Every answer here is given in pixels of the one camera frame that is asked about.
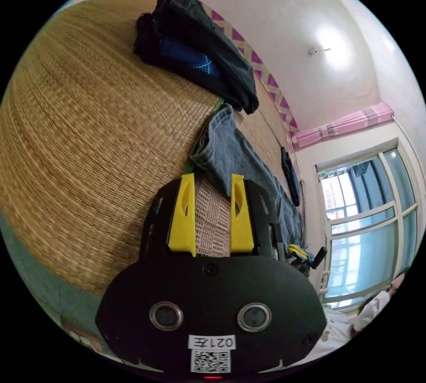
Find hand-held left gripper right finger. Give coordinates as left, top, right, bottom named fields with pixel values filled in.
left=230, top=174, right=256, bottom=254

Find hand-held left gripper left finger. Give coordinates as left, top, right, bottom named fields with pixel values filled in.
left=167, top=172, right=197, bottom=257

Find white gray jeans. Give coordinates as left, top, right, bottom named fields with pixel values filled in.
left=189, top=103, right=305, bottom=251

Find dark folded garment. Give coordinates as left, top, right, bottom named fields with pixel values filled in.
left=280, top=146, right=301, bottom=208

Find window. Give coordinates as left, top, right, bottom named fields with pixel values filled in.
left=315, top=146, right=421, bottom=311

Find person's body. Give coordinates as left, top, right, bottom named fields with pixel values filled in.
left=311, top=272, right=408, bottom=362

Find bed with woven mat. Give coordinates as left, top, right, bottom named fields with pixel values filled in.
left=0, top=0, right=302, bottom=297

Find pink curtain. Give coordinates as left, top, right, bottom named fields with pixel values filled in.
left=291, top=102, right=395, bottom=151

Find pile of clothes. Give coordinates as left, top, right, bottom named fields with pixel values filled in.
left=133, top=0, right=260, bottom=116

